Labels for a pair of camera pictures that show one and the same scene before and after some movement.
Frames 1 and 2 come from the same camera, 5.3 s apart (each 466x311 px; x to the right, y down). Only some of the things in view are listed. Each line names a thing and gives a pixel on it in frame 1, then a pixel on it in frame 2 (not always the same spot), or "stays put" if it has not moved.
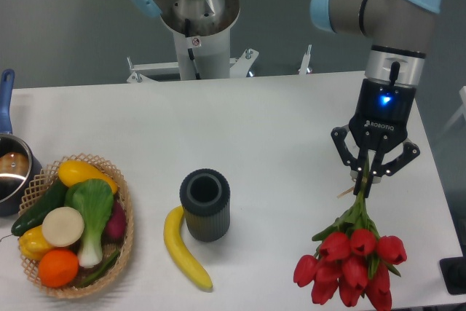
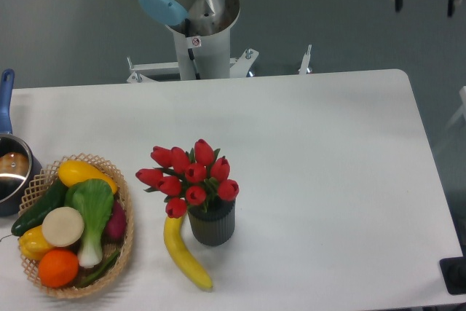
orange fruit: x=58 y=268 stays put
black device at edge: x=453 y=273 stays put
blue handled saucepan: x=20 y=167 stays put
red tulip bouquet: x=352 y=260 to x=194 y=178
